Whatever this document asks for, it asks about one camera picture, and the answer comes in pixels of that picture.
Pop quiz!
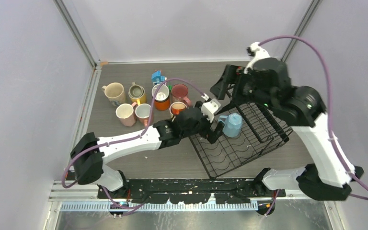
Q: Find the cream patterned mug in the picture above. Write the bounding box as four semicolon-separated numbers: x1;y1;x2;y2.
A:
102;82;127;107

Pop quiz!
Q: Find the orange mug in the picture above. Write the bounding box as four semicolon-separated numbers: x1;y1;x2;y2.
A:
154;98;171;111

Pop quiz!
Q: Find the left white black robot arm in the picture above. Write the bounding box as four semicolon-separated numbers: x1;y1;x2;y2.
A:
70;99;224;198

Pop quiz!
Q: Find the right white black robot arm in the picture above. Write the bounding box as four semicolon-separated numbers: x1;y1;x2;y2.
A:
210;57;364;201

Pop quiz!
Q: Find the blue white toy house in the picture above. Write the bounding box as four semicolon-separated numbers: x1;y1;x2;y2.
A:
151;70;167;85

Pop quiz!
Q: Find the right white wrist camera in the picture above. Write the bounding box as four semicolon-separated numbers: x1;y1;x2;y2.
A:
243;42;270;74

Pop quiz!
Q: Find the small beige cup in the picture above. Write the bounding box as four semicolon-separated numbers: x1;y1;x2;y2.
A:
128;82;145;99

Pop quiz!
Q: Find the small orange cup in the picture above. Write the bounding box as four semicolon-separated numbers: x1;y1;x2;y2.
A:
170;102;186;115

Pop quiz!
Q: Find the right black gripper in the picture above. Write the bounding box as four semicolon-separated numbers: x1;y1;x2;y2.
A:
210;63;276;111

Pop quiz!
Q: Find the aluminium rail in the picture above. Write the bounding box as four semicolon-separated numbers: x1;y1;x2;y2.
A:
49;179;272;213

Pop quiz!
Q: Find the light pink mug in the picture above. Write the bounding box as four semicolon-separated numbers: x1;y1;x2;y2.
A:
115;102;138;127

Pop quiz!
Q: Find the black wire dish rack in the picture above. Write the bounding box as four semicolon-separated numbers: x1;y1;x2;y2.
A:
189;86;292;179

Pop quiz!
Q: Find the light blue faceted mug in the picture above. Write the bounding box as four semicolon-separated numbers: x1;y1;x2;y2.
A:
218;113;243;138

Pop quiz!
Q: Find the lime green mug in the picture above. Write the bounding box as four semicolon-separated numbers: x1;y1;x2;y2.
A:
169;102;187;118

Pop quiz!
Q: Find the salmon pink mug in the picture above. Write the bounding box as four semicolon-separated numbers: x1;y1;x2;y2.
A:
135;103;152;127

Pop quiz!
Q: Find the yellow mug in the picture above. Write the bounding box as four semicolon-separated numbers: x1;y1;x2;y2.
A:
129;93;147;105

